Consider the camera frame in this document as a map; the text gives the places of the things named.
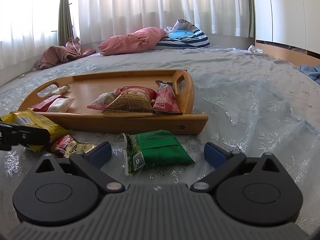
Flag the yellow snack packet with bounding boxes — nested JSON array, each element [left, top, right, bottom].
[[1, 110, 69, 152]]

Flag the red gold mini packet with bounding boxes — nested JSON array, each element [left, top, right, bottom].
[[50, 134, 96, 158]]

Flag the dark red wafer packet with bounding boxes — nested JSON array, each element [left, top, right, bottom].
[[28, 95, 65, 112]]

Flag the green snack packet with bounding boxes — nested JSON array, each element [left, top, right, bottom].
[[123, 130, 195, 176]]

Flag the white marshmallow packet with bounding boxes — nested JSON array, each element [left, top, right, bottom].
[[47, 98, 75, 113]]

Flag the clear red biscuit packet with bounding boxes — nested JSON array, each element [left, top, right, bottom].
[[87, 92, 117, 110]]

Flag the beige cookie bar packet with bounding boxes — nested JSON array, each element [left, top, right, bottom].
[[48, 85, 71, 96]]

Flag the red nut snack bag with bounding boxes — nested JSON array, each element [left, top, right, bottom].
[[103, 86, 157, 118]]

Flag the light blue bed sheet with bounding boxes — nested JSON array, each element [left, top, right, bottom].
[[1, 47, 319, 234]]

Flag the wooden serving tray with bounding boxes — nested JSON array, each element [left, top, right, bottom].
[[18, 69, 208, 134]]

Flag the mauve crumpled cloth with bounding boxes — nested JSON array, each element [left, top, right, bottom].
[[34, 37, 96, 70]]

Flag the grey green drape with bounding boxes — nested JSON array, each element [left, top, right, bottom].
[[57, 0, 73, 46]]

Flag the blue clothes pile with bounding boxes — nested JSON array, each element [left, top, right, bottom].
[[299, 64, 320, 85]]

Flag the white sheer curtain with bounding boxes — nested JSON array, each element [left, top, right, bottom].
[[1, 0, 254, 69]]

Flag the blue striped pillow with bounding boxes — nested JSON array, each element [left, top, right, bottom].
[[155, 19, 210, 49]]

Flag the pink pillow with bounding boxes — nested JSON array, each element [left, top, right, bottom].
[[98, 27, 165, 56]]

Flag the white wardrobe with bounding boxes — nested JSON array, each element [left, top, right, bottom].
[[254, 0, 319, 54]]

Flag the wooden bed frame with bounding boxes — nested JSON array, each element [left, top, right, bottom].
[[255, 42, 320, 67]]

